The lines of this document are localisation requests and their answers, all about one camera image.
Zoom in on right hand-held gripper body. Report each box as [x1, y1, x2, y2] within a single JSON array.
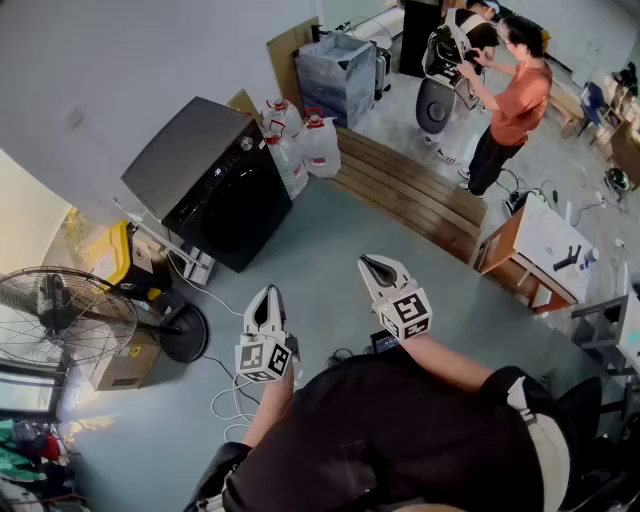
[[372, 284, 434, 345]]

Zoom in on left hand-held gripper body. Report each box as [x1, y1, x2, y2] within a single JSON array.
[[234, 332, 301, 385]]

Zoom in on black washing machine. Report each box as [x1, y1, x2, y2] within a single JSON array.
[[120, 96, 294, 274]]

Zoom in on person's right forearm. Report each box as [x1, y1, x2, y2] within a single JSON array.
[[399, 333, 496, 396]]

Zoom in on person's left forearm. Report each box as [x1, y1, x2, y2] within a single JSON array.
[[242, 367, 297, 449]]

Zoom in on black device with screen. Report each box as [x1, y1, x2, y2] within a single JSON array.
[[369, 329, 401, 354]]

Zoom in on black standing fan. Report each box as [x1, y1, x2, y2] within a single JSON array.
[[0, 266, 209, 374]]

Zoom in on white metal rack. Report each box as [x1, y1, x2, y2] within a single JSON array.
[[112, 197, 216, 286]]

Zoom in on cardboard box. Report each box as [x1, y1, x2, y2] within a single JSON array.
[[87, 329, 161, 392]]

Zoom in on person's dark shirt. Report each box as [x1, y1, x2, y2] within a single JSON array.
[[183, 344, 604, 512]]

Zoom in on clear water jug red cap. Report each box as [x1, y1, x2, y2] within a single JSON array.
[[263, 122, 310, 200], [297, 108, 343, 180], [262, 98, 304, 139]]

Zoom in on wooden table white top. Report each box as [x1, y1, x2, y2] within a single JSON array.
[[472, 192, 599, 315]]

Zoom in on black bin with yellow lid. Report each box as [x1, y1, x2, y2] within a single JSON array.
[[84, 219, 174, 301]]

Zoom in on black forked tool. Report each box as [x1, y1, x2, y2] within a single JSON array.
[[552, 244, 582, 272]]

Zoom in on silver suitcase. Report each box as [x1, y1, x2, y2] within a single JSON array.
[[374, 47, 394, 101]]

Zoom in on small cardboard sheet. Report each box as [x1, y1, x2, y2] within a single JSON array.
[[225, 88, 261, 124]]

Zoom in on green and black helmet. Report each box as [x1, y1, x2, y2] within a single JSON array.
[[604, 167, 634, 194]]

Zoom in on black cabinet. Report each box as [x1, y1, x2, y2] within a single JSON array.
[[399, 0, 444, 79]]

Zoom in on large cardboard sheet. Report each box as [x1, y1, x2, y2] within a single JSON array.
[[266, 16, 321, 116]]

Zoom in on blue chair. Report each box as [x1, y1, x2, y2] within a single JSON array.
[[577, 82, 606, 139]]

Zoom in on pile of clothes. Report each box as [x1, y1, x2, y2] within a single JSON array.
[[0, 419, 76, 512]]

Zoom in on white cable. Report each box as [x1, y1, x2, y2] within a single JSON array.
[[167, 253, 304, 442]]

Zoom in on black cable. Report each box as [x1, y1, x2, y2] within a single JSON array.
[[202, 353, 262, 407]]

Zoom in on grey metal frame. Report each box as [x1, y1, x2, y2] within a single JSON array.
[[572, 289, 640, 376]]

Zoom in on white shoulder strap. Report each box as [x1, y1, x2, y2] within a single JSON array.
[[505, 375, 572, 512]]

